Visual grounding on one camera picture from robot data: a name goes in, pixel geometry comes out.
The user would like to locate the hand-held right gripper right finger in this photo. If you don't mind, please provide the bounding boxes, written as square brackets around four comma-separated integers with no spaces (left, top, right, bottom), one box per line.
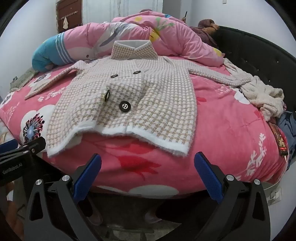
[194,152,271,241]

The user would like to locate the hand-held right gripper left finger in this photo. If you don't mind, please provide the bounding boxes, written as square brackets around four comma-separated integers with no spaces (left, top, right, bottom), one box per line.
[24,153,102,241]

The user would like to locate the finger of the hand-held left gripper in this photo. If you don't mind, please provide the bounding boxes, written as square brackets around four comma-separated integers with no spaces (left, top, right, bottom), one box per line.
[20,137,47,159]
[0,140,19,153]

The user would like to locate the beige white houndstooth coat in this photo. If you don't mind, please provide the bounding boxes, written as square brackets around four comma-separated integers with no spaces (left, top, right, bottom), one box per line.
[24,40,252,158]

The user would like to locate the pink floral bed blanket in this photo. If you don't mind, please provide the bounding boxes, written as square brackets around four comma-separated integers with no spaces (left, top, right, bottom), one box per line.
[0,56,289,200]

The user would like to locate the grey green mat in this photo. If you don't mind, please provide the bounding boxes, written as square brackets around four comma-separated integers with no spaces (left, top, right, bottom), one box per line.
[10,68,40,91]

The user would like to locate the red black flat packet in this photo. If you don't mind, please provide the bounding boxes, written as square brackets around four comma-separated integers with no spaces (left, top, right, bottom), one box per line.
[268,122,289,158]

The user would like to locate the blue cloth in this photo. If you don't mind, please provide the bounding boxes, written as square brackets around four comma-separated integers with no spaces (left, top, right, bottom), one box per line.
[276,111,296,163]

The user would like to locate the white fluffy cloth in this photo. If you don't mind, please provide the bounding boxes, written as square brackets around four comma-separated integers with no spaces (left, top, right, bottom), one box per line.
[223,58,285,123]

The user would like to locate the black padded headboard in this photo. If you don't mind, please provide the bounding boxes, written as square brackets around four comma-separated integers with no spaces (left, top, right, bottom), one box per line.
[190,25,296,116]

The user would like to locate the brown wooden door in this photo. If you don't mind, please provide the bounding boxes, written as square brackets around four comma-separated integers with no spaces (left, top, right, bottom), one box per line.
[55,0,83,33]

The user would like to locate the maroon cloth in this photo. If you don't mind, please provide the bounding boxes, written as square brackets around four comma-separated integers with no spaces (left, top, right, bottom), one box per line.
[190,19,220,48]

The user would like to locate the pink cartoon print quilt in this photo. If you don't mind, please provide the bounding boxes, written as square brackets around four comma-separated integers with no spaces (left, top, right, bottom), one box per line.
[31,10,226,72]

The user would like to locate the orange brown cloth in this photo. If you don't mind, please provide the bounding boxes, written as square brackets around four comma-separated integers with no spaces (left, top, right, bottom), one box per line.
[205,23,220,35]

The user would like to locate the white wardrobe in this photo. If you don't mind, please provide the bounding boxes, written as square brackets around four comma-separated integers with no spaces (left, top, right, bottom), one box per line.
[83,0,164,24]

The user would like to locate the white wall socket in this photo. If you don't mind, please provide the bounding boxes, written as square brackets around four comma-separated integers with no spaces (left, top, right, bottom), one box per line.
[266,188,282,205]

